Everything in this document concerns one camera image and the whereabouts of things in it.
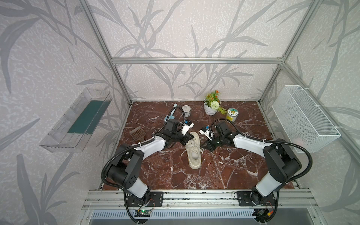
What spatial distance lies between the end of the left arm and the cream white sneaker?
73mm

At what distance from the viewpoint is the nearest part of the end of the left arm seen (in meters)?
0.70

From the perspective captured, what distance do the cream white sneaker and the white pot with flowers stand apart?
26 centimetres

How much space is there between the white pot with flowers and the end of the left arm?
1.05 ft

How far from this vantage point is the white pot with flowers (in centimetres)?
101

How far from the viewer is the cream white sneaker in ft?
2.70
